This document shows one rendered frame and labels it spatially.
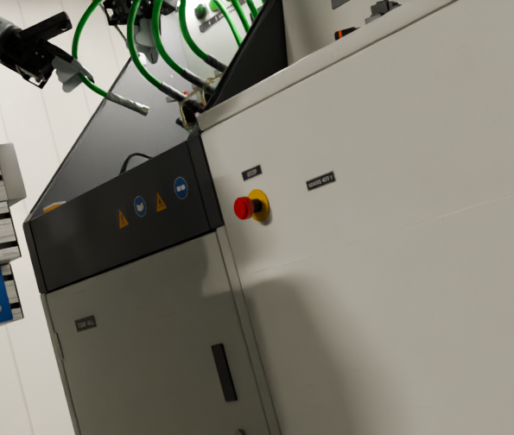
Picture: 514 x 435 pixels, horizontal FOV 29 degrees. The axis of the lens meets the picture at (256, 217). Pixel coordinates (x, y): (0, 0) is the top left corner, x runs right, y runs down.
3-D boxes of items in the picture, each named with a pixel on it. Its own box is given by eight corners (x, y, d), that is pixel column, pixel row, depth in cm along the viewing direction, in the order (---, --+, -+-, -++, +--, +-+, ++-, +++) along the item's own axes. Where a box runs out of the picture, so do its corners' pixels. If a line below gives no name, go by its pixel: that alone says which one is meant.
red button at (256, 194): (233, 228, 156) (225, 197, 156) (252, 224, 158) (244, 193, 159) (253, 221, 152) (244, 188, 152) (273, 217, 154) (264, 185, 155)
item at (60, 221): (47, 292, 215) (28, 220, 216) (64, 287, 217) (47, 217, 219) (210, 230, 167) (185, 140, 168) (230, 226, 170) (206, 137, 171)
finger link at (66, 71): (80, 96, 210) (46, 77, 212) (96, 73, 211) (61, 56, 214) (77, 89, 207) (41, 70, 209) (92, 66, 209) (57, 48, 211)
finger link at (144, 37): (136, 64, 205) (124, 22, 205) (159, 63, 208) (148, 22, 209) (143, 59, 202) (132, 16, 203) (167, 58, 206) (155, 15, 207)
